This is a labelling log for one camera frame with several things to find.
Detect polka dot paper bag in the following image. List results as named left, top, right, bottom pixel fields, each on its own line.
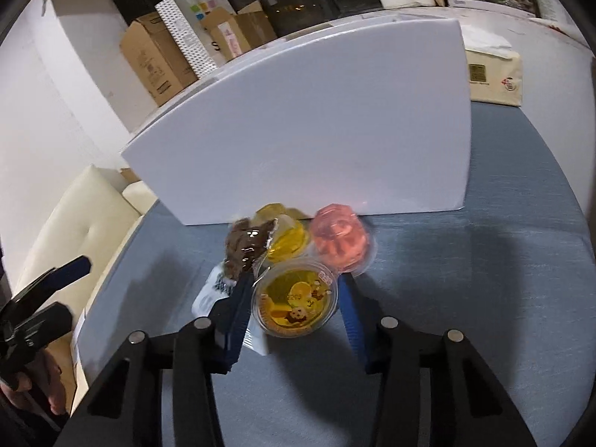
left=155, top=0, right=236, bottom=80

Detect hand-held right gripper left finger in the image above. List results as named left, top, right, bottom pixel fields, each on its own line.
left=67, top=272, right=257, bottom=447

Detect brown jelly cup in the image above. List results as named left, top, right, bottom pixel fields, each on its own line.
left=222, top=218, right=279, bottom=285

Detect small open cardboard box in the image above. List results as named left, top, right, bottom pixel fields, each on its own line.
left=200, top=1, right=278, bottom=62

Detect large brown cardboard box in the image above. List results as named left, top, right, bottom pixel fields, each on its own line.
left=120, top=13, right=199, bottom=108

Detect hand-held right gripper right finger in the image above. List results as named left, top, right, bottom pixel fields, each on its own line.
left=337, top=274, right=532, bottom=447

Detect person's left hand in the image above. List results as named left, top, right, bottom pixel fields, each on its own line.
left=0, top=350, right=72, bottom=417

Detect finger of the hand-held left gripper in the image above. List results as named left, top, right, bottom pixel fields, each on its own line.
left=9, top=255, right=92, bottom=310
left=14, top=302, right=73, bottom=355

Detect pink jelly cup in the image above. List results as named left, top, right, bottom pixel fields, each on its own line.
left=310, top=202, right=377, bottom=275

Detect yellow jelly cup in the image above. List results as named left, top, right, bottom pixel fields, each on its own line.
left=251, top=261, right=338, bottom=338
left=254, top=203, right=310, bottom=264

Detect cream leather sofa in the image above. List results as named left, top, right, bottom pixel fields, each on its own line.
left=4, top=164, right=159, bottom=424

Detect cream tissue pack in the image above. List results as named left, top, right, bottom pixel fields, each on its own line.
left=461, top=25, right=523, bottom=108

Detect white cardboard box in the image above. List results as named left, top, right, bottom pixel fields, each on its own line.
left=120, top=15, right=472, bottom=227

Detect long green white snack packet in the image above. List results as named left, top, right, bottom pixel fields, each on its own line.
left=192, top=263, right=272, bottom=356

